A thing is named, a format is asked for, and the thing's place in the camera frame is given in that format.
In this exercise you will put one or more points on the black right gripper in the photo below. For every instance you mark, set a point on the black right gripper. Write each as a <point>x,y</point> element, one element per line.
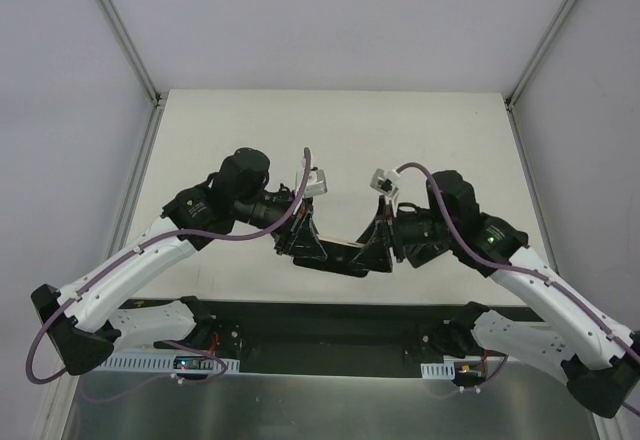
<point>390,233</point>

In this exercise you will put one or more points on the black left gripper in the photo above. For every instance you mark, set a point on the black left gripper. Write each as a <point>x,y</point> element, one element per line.
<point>293,227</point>

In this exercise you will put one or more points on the phone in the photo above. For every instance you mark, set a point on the phone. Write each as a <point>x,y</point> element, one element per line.
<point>337,258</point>

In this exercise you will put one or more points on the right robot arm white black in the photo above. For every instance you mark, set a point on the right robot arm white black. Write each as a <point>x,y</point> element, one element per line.
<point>594,356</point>

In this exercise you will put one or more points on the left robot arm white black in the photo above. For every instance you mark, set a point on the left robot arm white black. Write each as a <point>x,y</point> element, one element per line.
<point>85,320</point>

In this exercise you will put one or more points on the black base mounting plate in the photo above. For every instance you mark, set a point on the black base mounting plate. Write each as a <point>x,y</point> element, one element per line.
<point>356,340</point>

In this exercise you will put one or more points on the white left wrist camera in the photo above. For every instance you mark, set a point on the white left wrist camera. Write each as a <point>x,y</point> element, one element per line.
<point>316,184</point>

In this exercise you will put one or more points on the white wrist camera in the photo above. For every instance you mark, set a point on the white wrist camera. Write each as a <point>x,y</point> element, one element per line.
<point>386,182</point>
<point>316,184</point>

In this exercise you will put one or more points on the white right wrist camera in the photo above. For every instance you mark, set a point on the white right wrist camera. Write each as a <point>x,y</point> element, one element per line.
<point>386,182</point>

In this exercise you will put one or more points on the white cable duct right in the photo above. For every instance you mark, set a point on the white cable duct right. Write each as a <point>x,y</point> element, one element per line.
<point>450,370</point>

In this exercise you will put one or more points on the aluminium frame post left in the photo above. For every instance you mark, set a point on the aluminium frame post left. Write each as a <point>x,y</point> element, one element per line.
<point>129,50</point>

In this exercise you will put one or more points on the aluminium frame post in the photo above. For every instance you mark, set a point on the aluminium frame post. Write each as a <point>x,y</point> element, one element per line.
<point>550,35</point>
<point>129,50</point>

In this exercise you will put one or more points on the aluminium frame post right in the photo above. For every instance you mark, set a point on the aluminium frame post right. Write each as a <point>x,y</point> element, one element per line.
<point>550,35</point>

